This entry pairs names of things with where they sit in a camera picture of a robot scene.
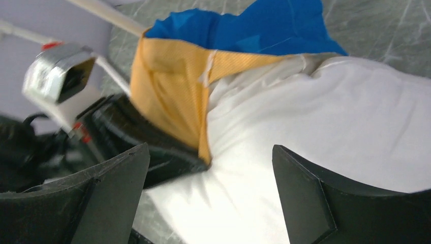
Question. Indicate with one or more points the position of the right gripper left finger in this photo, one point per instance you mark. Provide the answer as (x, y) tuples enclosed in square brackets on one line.
[(95, 205)]

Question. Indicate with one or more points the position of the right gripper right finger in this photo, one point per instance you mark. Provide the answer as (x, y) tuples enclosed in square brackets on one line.
[(321, 206)]

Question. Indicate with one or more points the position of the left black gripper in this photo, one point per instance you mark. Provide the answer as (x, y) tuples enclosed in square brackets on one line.
[(112, 125)]

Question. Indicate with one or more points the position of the yellow and blue pillowcase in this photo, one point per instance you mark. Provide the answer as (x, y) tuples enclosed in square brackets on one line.
[(179, 57)]

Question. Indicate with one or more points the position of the white pillow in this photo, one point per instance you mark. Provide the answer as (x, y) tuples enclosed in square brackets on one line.
[(359, 118)]

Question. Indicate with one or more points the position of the white pvc pipe rack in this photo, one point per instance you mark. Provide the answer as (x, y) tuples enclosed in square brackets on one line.
[(61, 20)]

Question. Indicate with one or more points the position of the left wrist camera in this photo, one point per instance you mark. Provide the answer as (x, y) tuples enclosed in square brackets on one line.
[(57, 83)]

